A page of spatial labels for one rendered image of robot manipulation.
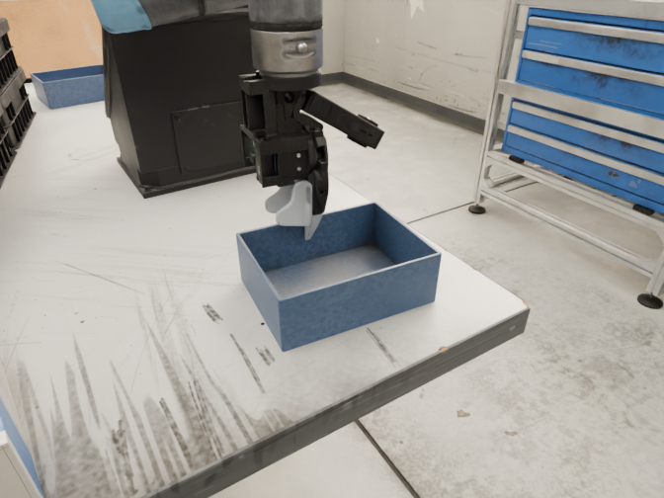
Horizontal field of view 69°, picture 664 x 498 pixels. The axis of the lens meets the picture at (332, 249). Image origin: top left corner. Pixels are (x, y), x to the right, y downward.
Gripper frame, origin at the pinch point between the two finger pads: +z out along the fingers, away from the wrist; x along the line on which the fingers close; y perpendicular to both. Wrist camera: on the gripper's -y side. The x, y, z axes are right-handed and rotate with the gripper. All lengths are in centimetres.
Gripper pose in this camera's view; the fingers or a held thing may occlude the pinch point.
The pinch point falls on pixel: (310, 227)
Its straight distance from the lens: 63.4
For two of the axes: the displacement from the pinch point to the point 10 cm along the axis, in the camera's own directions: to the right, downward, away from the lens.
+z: 0.0, 8.5, 5.3
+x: 4.4, 4.8, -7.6
